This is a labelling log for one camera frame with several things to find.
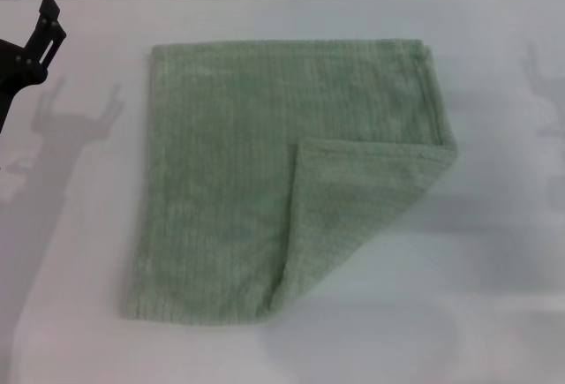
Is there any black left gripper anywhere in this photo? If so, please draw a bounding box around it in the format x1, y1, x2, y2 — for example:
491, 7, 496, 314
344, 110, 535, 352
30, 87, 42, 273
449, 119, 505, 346
0, 0, 68, 134

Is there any light green terry towel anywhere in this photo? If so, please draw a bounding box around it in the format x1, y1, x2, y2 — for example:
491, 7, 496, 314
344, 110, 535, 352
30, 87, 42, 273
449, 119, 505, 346
117, 39, 460, 328

